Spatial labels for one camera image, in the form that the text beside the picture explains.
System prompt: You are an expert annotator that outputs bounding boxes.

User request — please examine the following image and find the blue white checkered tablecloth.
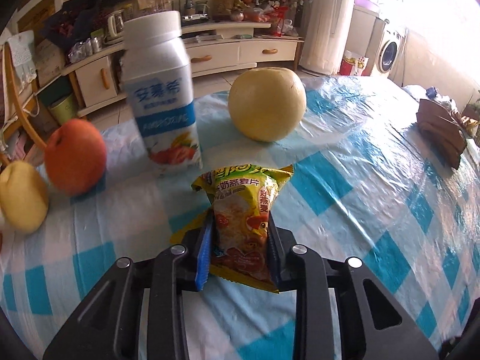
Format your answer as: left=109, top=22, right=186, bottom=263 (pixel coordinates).
left=1, top=77, right=479, bottom=356

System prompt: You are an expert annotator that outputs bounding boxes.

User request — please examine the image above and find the red orange apple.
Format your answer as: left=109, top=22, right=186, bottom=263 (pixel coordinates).
left=44, top=119, right=107, bottom=197

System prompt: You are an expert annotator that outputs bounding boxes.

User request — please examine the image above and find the small yellow pear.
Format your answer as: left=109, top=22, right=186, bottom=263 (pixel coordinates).
left=1, top=161, right=49, bottom=234

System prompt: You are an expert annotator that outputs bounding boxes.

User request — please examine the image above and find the white yogurt drink bottle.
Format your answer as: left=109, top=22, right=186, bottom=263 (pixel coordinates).
left=121, top=10, right=202, bottom=172

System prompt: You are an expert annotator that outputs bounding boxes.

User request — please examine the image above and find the green waste bin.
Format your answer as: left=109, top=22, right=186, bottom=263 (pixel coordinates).
left=48, top=94, right=78, bottom=125

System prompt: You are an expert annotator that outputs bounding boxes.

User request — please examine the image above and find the brown paper bag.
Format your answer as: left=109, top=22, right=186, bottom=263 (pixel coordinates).
left=416, top=99, right=467, bottom=169

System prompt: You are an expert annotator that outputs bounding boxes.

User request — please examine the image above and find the cream tv cabinet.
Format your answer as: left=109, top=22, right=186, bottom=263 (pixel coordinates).
left=61, top=21, right=304, bottom=118

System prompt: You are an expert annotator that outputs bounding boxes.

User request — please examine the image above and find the white washing machine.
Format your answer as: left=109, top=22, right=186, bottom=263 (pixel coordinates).
left=371, top=19, right=407, bottom=78

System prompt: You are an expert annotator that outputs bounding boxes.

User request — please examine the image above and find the wooden chair with cushion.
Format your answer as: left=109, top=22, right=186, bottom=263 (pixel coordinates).
left=1, top=30, right=47, bottom=166

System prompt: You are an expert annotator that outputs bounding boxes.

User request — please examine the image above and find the white curtain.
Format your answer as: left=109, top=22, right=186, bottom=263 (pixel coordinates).
left=299, top=0, right=354, bottom=75

